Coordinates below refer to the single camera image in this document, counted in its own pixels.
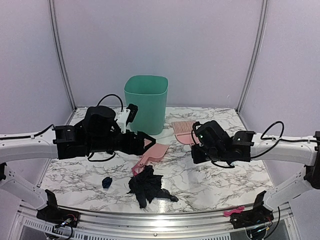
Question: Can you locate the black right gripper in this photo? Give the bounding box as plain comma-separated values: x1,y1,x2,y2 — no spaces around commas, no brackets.
191,143,228,165

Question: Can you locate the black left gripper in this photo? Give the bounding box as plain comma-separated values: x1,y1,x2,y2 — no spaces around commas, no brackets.
87,129,157,156

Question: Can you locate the pink plastic dustpan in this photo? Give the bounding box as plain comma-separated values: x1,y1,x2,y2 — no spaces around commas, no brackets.
131,143,169,173

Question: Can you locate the pink hand brush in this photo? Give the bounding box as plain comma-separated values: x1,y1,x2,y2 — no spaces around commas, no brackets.
171,120,200,146

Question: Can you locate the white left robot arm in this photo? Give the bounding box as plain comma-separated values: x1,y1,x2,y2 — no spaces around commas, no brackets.
0,104,156,223

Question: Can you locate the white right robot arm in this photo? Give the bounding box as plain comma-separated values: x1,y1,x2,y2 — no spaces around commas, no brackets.
191,120,320,224

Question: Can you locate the magenta paper scrap on table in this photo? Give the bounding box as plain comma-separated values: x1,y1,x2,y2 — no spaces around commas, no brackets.
132,168,141,176

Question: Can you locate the green plastic waste bin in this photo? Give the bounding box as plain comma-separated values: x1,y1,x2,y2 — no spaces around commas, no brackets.
124,75,169,135

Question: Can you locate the small dark blue scrap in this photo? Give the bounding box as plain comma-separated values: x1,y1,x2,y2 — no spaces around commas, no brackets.
101,176,113,189

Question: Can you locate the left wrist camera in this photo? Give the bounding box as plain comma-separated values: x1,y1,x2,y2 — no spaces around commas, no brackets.
116,103,138,134

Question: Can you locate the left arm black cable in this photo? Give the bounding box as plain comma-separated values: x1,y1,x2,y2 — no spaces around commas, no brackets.
96,93,124,112

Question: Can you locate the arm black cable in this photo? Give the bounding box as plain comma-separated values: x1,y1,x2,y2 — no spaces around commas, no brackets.
96,93,124,112
260,120,286,142

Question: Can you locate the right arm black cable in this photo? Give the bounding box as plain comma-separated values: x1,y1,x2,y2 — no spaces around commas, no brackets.
260,120,286,142

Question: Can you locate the magenta scrap on rail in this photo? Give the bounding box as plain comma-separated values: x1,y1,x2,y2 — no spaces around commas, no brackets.
223,206,245,217

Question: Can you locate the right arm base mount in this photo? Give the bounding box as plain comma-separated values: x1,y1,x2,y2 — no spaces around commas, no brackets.
229,190,274,229

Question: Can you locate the aluminium front rail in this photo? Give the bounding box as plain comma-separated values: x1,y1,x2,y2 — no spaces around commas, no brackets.
14,199,293,240

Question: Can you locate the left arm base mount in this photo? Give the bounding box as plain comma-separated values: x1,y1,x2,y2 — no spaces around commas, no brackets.
36,189,80,228

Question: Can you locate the right frame post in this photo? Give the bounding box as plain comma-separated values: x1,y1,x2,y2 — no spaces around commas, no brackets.
236,0,270,114

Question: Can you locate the frame post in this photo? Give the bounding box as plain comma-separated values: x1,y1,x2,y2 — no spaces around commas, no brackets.
47,0,77,111
236,0,270,114

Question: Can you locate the left frame post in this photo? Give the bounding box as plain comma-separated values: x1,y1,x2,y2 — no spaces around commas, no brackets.
47,0,77,111

